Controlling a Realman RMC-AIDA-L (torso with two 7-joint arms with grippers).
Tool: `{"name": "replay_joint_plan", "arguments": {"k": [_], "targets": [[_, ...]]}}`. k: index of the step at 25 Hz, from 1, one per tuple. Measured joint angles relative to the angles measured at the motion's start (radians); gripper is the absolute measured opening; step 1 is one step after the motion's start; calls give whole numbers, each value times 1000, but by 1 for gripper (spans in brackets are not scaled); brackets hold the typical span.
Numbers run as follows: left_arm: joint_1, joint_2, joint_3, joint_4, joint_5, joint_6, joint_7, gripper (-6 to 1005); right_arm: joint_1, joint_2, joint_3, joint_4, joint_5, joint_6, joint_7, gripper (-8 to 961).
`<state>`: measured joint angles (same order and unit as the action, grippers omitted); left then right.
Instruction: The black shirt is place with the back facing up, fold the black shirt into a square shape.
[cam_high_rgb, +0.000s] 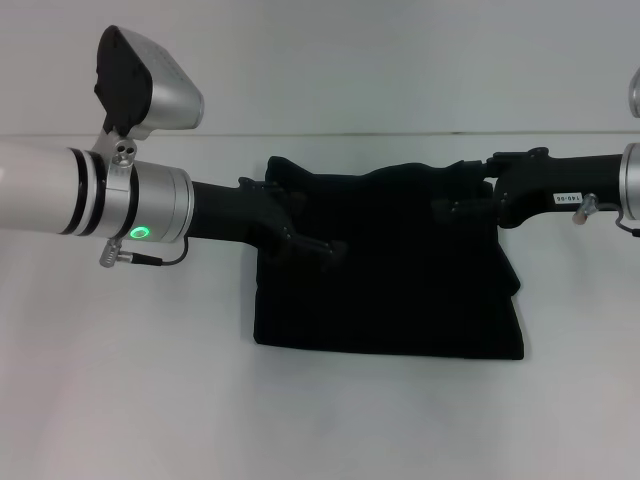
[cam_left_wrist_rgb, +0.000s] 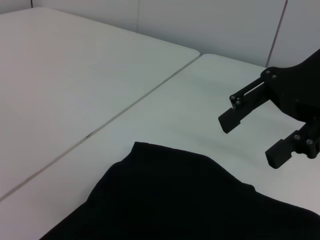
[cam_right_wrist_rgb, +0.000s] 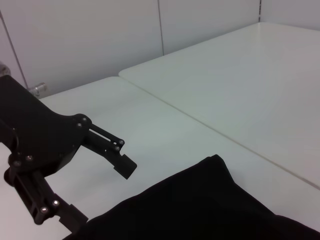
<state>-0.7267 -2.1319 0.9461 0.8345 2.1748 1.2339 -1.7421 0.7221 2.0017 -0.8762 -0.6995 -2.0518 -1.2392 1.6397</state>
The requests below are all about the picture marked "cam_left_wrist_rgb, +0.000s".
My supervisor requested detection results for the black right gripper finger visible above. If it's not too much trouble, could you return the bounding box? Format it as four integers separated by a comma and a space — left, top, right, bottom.
264, 121, 320, 170
217, 76, 273, 134

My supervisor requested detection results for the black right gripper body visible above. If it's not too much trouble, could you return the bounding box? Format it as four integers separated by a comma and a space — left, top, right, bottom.
259, 47, 320, 126

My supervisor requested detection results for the black t-shirt with white print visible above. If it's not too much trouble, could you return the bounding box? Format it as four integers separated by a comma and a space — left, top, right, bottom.
38, 141, 320, 240

